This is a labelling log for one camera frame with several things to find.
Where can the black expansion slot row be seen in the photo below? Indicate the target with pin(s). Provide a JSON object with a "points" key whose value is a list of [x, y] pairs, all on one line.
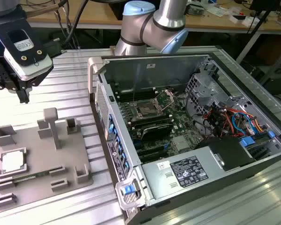
{"points": [[152, 152]]}

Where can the black monitor stand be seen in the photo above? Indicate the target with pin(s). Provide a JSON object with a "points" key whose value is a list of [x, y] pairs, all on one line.
{"points": [[263, 4]]}

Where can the green motherboard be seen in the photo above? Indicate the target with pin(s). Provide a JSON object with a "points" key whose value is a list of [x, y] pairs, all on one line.
{"points": [[178, 117]]}

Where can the CPU socket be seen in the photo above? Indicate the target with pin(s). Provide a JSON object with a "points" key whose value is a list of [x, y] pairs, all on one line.
{"points": [[146, 109]]}

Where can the long wooden desk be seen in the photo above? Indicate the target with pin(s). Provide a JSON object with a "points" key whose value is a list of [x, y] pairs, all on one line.
{"points": [[224, 26]]}

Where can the grey case latch blue tab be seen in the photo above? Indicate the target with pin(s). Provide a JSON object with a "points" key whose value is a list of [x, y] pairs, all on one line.
{"points": [[127, 189]]}

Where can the thin metal locking lever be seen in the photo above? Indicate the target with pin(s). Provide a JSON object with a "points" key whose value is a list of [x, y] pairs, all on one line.
{"points": [[133, 96]]}

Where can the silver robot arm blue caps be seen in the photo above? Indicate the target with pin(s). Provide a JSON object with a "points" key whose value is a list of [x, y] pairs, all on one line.
{"points": [[154, 23]]}

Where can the black RAM slot row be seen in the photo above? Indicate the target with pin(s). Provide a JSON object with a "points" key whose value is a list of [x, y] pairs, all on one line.
{"points": [[150, 120], [135, 93]]}

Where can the silver power supply unit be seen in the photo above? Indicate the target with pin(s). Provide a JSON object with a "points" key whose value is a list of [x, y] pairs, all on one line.
{"points": [[159, 182]]}

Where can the white small boxes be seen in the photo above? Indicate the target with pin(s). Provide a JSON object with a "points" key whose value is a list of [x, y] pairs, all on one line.
{"points": [[244, 21]]}

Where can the open black PC case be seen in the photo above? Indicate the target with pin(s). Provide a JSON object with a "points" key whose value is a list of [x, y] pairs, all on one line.
{"points": [[154, 70]]}

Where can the silver square CPU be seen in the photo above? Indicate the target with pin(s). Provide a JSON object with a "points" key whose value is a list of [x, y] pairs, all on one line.
{"points": [[12, 161]]}

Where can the silver chipset heatsink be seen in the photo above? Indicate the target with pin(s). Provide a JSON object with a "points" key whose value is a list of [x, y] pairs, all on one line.
{"points": [[180, 143]]}

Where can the black computer under desk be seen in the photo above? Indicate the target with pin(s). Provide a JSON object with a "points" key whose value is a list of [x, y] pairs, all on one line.
{"points": [[277, 82]]}

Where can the grey plastic parts rack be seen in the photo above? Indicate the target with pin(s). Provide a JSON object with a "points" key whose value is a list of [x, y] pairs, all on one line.
{"points": [[61, 159]]}

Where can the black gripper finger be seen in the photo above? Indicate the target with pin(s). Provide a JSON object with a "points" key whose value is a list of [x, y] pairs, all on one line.
{"points": [[2, 75], [37, 80]]}

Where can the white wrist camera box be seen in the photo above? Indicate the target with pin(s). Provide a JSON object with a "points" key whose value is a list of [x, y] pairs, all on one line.
{"points": [[37, 68]]}

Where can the black plastic shroud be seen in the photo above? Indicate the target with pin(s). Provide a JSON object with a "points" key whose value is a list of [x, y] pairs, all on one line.
{"points": [[234, 152]]}

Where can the blue disk carrier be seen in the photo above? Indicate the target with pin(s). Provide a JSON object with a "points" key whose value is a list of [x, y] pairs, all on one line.
{"points": [[247, 141]]}

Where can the perforated silver drive cage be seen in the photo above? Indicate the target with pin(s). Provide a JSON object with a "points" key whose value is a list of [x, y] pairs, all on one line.
{"points": [[201, 91]]}

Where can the green RAM stick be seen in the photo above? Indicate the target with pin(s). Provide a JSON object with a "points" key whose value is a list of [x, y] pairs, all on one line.
{"points": [[41, 174]]}

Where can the black graphics card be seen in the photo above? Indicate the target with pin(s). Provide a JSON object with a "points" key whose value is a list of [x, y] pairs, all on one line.
{"points": [[154, 131]]}

